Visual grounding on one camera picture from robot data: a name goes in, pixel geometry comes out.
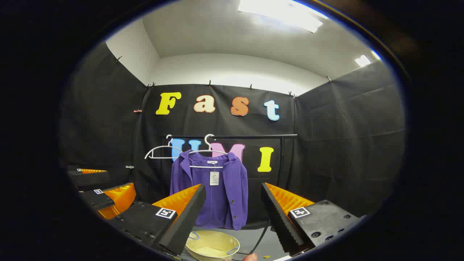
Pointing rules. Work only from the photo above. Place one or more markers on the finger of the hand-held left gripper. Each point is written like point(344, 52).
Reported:
point(96, 199)
point(88, 178)

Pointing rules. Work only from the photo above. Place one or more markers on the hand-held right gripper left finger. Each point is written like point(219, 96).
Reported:
point(185, 221)

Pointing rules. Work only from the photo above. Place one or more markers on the black backdrop cloth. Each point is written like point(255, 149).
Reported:
point(326, 145)

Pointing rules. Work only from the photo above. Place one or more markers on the cream round laundry hamper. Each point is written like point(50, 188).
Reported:
point(214, 239)

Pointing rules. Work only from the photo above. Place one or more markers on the large ceiling light panel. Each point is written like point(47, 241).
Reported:
point(279, 12)

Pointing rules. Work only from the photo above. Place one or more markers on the small ceiling light panel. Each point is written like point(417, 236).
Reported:
point(362, 60)

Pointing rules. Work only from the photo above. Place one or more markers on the white plastic clothes hanger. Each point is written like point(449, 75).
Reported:
point(206, 166)
point(163, 157)

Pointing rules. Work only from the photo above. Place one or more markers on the purple jacket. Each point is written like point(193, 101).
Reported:
point(224, 195)

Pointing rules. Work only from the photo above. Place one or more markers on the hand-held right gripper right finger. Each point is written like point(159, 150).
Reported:
point(279, 221)

